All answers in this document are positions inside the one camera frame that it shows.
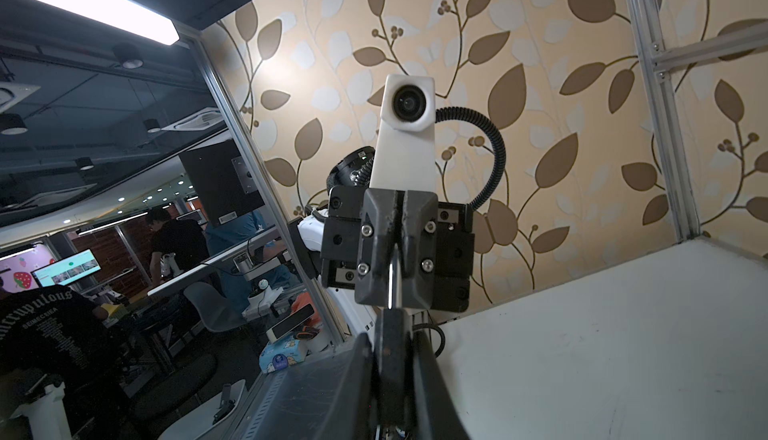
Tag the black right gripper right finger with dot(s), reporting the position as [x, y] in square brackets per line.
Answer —
[435, 414]

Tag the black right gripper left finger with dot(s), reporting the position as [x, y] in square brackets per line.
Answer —
[328, 396]

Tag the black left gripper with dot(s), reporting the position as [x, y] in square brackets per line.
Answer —
[374, 238]

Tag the black padlock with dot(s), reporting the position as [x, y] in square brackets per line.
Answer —
[392, 350]

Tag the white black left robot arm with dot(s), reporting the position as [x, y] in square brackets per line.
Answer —
[356, 170]

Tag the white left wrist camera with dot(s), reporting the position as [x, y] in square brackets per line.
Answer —
[405, 148]

